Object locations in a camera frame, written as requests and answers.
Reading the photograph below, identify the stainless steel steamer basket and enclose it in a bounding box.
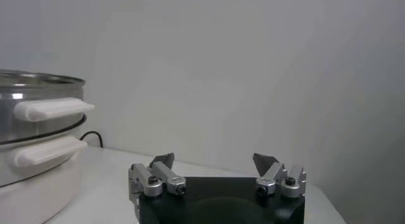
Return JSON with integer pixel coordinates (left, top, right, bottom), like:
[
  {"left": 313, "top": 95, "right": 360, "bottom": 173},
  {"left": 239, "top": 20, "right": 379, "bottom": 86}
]
[{"left": 0, "top": 69, "right": 95, "bottom": 146}]

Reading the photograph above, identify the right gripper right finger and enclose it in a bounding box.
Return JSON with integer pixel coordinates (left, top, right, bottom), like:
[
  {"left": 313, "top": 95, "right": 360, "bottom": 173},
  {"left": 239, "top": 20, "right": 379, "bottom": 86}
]
[{"left": 252, "top": 152, "right": 307, "bottom": 199}]

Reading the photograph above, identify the white electric cooking pot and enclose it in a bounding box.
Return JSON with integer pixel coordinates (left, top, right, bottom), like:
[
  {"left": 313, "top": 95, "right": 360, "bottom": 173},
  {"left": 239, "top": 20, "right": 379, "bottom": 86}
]
[{"left": 0, "top": 114, "right": 88, "bottom": 224}]

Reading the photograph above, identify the black pot power cord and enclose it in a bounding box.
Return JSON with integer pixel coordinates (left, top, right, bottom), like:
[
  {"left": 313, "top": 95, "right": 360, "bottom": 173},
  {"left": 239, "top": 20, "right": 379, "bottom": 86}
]
[{"left": 78, "top": 130, "right": 104, "bottom": 149}]

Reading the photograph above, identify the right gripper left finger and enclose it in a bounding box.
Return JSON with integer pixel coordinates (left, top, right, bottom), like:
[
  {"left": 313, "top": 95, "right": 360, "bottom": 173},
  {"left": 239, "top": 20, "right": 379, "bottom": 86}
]
[{"left": 128, "top": 152, "right": 187, "bottom": 201}]

